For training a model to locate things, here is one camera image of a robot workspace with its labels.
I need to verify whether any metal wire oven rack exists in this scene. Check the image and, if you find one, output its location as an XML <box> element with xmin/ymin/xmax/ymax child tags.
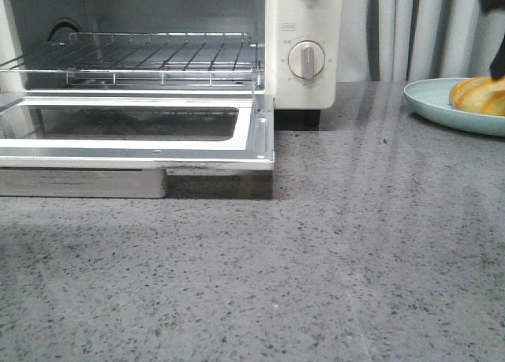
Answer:
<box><xmin>1</xmin><ymin>32</ymin><xmax>264</xmax><ymax>90</ymax></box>

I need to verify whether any glass oven door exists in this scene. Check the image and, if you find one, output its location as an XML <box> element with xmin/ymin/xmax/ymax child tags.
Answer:
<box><xmin>1</xmin><ymin>91</ymin><xmax>275</xmax><ymax>198</ymax></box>

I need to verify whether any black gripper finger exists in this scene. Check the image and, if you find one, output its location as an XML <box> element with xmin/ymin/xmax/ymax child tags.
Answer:
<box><xmin>489</xmin><ymin>37</ymin><xmax>505</xmax><ymax>80</ymax></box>

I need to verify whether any lower white timer knob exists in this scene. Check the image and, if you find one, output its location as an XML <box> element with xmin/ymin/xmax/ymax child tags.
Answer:
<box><xmin>288</xmin><ymin>41</ymin><xmax>325</xmax><ymax>80</ymax></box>

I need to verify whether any grey pleated curtain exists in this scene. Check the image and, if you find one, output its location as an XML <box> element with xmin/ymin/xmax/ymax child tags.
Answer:
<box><xmin>337</xmin><ymin>0</ymin><xmax>504</xmax><ymax>82</ymax></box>

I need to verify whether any white Toshiba toaster oven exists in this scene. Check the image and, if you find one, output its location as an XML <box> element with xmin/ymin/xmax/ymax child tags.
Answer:
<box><xmin>1</xmin><ymin>0</ymin><xmax>342</xmax><ymax>126</ymax></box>

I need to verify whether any golden croissant bread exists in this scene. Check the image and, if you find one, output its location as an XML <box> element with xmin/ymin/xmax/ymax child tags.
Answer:
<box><xmin>449</xmin><ymin>77</ymin><xmax>504</xmax><ymax>116</ymax></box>

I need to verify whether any light green plate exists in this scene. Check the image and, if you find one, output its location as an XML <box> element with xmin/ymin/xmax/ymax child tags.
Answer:
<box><xmin>404</xmin><ymin>77</ymin><xmax>504</xmax><ymax>137</ymax></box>

